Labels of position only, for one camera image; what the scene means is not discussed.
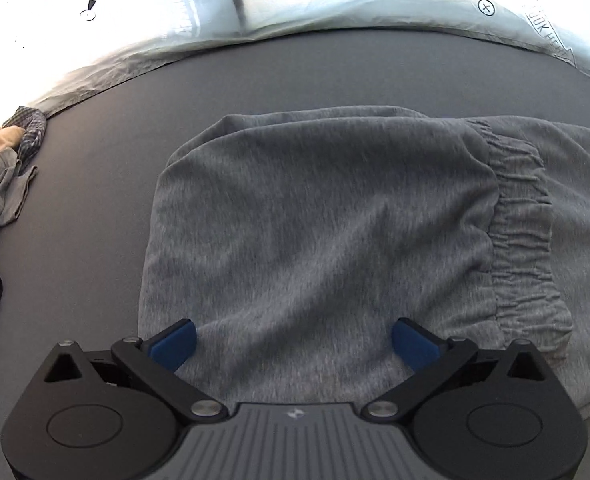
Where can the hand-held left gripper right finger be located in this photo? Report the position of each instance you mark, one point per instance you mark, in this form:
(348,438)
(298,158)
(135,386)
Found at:
(415,343)

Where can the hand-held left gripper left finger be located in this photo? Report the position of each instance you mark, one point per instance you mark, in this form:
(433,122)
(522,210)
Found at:
(176,343)

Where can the grey sweatpants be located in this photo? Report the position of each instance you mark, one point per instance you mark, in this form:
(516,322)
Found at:
(325,220)

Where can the grey garment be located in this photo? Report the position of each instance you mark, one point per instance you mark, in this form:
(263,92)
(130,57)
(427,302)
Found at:
(10,195)

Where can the checked cloth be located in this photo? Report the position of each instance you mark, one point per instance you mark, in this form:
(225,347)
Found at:
(31,132)

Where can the beige cloth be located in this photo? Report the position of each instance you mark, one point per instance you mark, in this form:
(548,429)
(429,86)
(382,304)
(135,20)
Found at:
(2,140)

